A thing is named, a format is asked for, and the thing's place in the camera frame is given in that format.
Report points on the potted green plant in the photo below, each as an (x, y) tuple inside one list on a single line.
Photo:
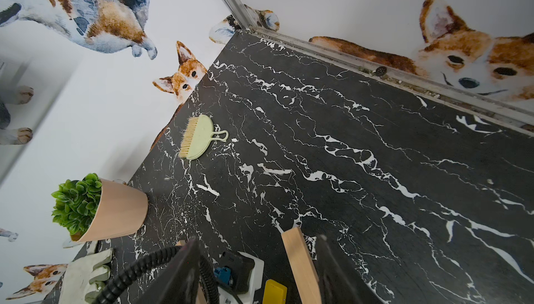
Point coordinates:
[(93, 209)]

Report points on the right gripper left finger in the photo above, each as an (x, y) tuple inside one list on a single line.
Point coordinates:
[(179, 281)]

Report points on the wooden block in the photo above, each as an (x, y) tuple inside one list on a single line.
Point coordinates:
[(302, 266)]

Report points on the green dustpan brush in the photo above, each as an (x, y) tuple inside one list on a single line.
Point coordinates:
[(198, 136)]

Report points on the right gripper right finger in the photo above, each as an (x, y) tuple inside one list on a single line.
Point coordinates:
[(338, 280)]

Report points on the yellow block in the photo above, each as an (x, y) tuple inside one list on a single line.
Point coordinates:
[(274, 293)]

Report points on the beige work glove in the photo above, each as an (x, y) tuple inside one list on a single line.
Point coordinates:
[(85, 278)]

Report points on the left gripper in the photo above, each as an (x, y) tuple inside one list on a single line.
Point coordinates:
[(239, 275)]

